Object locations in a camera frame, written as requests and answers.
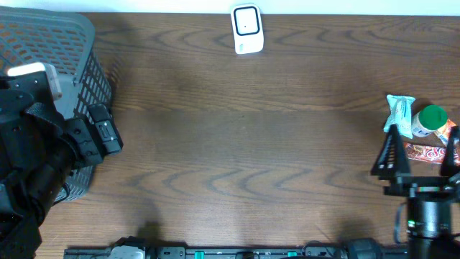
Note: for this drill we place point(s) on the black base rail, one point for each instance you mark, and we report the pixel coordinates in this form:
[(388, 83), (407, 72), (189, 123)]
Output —
[(134, 248)]

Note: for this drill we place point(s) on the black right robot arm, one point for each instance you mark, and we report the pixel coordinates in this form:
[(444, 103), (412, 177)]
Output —
[(429, 228)]

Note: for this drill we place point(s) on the teal wet wipes pack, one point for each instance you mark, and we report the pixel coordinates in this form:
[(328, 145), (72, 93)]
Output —
[(400, 114)]

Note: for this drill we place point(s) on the green lid jar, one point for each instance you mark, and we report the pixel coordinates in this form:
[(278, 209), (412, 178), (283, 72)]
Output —
[(428, 120)]

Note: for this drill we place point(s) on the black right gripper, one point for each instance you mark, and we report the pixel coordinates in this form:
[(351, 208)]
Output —
[(418, 185)]

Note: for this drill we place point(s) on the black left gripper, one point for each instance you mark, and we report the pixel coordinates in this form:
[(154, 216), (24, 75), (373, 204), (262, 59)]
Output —
[(93, 142)]

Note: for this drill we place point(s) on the orange snack packet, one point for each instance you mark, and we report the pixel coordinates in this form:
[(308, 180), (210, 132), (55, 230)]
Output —
[(425, 153)]

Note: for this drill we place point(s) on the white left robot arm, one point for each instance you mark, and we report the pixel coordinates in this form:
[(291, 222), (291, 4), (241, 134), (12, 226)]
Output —
[(39, 149)]

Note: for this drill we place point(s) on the grey plastic mesh basket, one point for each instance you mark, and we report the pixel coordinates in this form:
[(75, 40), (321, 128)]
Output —
[(64, 41)]

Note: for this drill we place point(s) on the small orange tissue pack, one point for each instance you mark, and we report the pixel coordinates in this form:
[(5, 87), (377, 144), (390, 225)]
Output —
[(443, 133)]

